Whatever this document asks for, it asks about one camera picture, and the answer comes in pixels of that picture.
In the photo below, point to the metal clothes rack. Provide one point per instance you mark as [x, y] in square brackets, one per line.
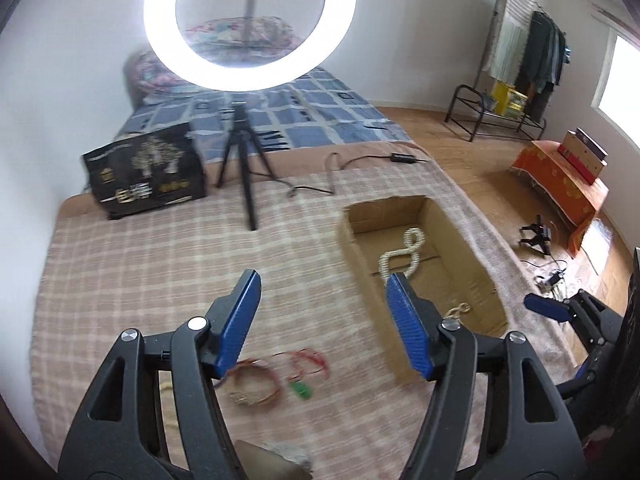
[497, 5]

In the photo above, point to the blue plaid bed sheet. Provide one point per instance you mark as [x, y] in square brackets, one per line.
[320, 105]

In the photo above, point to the white hanging garment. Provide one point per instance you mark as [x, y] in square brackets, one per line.
[510, 45]

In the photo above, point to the orange cloth covered table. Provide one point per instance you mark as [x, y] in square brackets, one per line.
[555, 185]

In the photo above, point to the floral pillow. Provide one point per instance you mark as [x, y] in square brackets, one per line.
[150, 77]
[225, 35]

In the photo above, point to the stack of flat boxes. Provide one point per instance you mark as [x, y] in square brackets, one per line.
[582, 157]

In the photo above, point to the small black tripod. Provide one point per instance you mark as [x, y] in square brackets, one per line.
[537, 235]

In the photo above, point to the black printed gift box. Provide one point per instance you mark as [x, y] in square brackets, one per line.
[145, 170]

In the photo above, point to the window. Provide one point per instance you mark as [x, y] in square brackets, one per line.
[620, 85]

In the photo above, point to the cardboard box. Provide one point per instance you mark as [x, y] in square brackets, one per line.
[445, 240]

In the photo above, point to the beige plaid blanket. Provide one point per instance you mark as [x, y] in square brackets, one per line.
[150, 260]

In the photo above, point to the black metal shoe rack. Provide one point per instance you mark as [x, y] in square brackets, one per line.
[470, 110]

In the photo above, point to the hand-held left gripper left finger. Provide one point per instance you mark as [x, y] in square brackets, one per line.
[240, 320]

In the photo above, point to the yellow box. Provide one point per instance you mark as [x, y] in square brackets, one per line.
[507, 100]

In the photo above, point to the power strip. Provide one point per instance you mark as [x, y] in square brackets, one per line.
[552, 280]

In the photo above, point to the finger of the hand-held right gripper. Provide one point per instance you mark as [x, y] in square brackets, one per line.
[545, 306]
[586, 372]

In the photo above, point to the dark hanging clothes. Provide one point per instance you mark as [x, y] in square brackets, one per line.
[542, 60]

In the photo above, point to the black power adapter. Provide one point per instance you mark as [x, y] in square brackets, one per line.
[402, 158]

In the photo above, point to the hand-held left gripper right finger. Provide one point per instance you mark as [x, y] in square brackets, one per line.
[407, 320]

